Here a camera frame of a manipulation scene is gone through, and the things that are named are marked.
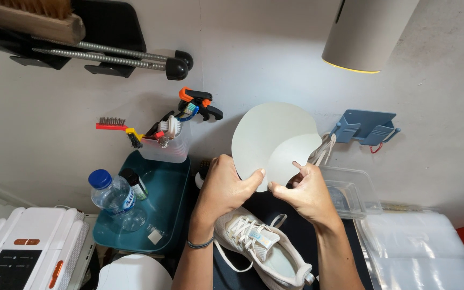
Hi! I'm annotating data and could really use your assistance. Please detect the teal plastic tray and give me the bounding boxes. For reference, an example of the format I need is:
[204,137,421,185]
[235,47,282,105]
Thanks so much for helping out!
[93,150,191,254]

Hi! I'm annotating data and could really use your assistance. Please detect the person's left hand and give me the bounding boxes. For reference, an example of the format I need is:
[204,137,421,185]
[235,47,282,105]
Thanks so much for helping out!
[189,154,266,231]

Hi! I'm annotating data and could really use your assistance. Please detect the clear water bottle blue cap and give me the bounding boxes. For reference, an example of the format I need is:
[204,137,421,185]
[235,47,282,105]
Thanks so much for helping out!
[88,169,148,232]

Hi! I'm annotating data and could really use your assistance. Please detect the grey cylindrical lamp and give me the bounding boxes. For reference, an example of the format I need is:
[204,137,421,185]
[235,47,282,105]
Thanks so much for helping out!
[322,0,420,74]

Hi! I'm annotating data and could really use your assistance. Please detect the wooden bristle brush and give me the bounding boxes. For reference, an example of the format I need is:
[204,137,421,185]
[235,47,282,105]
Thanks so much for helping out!
[0,0,86,45]

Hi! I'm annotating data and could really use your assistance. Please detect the stack of clear plastic bags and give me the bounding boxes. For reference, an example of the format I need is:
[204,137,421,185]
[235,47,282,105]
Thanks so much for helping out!
[354,209,464,290]

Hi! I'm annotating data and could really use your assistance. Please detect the clear plastic brush cup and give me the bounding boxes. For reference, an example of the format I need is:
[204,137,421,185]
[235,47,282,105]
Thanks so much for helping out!
[139,121,192,164]

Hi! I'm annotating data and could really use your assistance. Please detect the white appliance orange buttons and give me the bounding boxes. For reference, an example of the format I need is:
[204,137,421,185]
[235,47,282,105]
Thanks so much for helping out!
[0,206,97,290]

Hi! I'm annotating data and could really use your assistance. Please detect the small dark bottle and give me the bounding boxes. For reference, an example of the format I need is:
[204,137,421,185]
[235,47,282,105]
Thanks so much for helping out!
[119,168,149,201]

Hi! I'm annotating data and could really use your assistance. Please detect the yellow handled black brush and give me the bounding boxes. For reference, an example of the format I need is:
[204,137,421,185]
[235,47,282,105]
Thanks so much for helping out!
[125,128,145,149]

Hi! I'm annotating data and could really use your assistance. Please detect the red handled small brush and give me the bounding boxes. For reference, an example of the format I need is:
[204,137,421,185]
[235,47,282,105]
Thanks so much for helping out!
[154,131,170,149]

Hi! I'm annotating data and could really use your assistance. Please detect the clear plastic container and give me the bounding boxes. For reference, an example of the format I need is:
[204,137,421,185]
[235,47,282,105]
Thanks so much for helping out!
[318,165,383,220]

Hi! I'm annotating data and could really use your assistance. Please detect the blue handled toothbrush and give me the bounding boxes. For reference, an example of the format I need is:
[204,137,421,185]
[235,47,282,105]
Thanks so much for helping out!
[175,102,200,122]

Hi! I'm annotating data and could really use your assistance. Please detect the person's right hand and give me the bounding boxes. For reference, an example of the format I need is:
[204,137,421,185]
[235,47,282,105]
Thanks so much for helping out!
[267,161,343,230]

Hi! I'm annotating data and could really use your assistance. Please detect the small brown bristle brush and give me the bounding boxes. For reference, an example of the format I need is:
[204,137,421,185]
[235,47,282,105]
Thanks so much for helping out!
[195,160,212,190]

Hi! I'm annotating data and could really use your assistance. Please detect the dark wrist band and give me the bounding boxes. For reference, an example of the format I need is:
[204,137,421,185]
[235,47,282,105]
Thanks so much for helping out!
[187,237,215,249]

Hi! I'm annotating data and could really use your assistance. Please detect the white curled paper sheet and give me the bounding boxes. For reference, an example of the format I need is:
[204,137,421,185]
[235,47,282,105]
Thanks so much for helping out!
[231,102,323,193]

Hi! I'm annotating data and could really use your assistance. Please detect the red handled wire brush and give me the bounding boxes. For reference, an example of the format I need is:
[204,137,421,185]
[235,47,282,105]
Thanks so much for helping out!
[96,117,129,131]

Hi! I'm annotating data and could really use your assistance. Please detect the metal threaded rod black cap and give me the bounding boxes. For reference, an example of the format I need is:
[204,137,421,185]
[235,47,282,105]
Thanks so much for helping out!
[31,35,194,71]
[32,48,189,81]

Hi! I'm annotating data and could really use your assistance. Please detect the white sneaker with laces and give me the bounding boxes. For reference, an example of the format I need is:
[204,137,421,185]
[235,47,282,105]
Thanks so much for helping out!
[213,206,316,290]

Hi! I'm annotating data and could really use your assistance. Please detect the white round lid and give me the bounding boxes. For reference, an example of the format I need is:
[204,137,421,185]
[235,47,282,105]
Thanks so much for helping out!
[97,254,173,290]

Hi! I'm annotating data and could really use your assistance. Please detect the blue wall hook holder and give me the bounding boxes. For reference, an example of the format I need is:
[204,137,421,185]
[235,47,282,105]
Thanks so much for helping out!
[329,109,401,146]

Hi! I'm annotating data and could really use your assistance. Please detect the white bristle brush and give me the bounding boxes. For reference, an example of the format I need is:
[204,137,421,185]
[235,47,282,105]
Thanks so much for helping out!
[157,115,182,139]

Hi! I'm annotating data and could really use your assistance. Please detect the orange black spring clamp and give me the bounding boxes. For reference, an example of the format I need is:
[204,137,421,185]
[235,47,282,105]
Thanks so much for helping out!
[178,87,224,121]

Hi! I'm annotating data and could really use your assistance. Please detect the black wall shelf bracket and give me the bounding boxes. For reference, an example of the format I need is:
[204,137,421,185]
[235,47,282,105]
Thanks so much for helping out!
[0,0,147,78]

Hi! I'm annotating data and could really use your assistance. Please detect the white shoelaces bundle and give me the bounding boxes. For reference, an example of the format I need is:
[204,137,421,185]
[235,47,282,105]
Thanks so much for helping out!
[309,132,337,166]

